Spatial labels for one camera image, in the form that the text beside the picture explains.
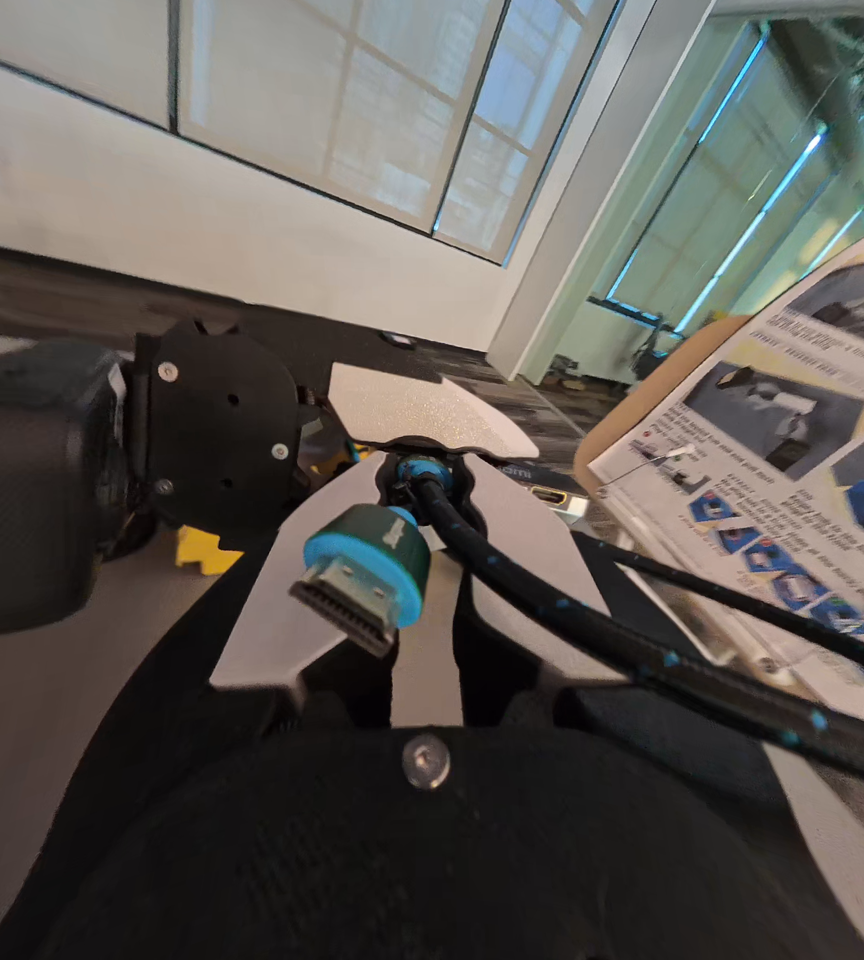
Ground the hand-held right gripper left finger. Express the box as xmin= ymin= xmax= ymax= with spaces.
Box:
xmin=210 ymin=455 xmax=403 ymax=691

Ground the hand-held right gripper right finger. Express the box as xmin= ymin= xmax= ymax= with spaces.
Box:
xmin=455 ymin=455 xmax=643 ymax=688

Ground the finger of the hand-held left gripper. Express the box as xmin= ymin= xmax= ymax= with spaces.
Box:
xmin=324 ymin=360 xmax=541 ymax=460

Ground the silver grey usb adapter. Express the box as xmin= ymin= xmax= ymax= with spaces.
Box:
xmin=495 ymin=459 xmax=593 ymax=520

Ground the yellow plastic bin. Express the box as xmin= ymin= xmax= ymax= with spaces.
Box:
xmin=174 ymin=435 xmax=370 ymax=577

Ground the black braided cable green plug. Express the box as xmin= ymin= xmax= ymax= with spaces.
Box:
xmin=290 ymin=455 xmax=864 ymax=796

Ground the instruction sheet on wooden board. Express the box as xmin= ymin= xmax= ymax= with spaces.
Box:
xmin=572 ymin=207 xmax=864 ymax=736

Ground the dark flat mat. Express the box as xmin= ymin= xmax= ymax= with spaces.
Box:
xmin=575 ymin=683 xmax=778 ymax=814

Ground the white stand base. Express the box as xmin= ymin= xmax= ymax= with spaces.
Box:
xmin=762 ymin=735 xmax=864 ymax=960

